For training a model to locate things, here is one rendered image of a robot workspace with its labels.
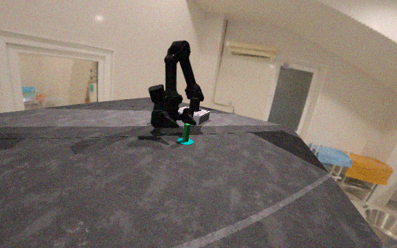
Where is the green rectangular post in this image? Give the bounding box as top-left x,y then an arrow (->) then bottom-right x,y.
182,123 -> 190,142

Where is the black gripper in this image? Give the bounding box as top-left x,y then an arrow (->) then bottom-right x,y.
151,105 -> 196,128

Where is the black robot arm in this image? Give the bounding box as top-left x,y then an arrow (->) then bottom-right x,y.
148,40 -> 204,112

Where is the cyan circle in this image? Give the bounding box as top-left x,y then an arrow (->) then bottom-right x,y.
177,138 -> 193,145

